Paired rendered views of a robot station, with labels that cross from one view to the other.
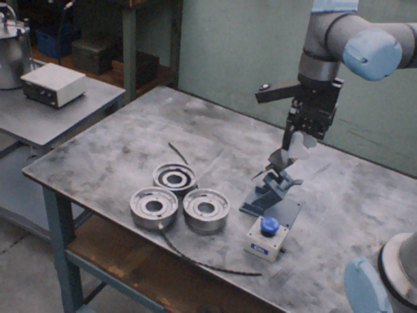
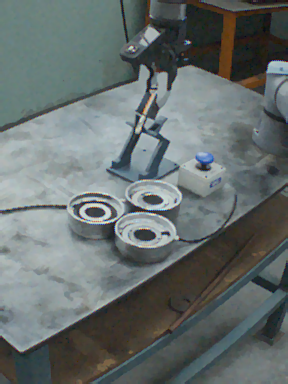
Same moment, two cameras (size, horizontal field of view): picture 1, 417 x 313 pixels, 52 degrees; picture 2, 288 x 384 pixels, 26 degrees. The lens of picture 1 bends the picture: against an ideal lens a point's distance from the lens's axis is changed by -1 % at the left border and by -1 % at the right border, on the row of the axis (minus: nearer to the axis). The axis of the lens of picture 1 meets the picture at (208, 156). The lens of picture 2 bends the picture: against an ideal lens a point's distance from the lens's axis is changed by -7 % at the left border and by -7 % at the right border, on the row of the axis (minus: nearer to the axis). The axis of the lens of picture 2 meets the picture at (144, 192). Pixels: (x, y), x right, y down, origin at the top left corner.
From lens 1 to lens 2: 1.17 m
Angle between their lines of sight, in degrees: 63
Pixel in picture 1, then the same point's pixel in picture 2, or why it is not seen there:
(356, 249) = (206, 141)
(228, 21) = not seen: outside the picture
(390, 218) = (169, 114)
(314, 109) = (176, 43)
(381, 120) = not seen: outside the picture
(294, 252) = not seen: hidden behind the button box
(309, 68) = (179, 12)
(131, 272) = (110, 353)
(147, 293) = (144, 344)
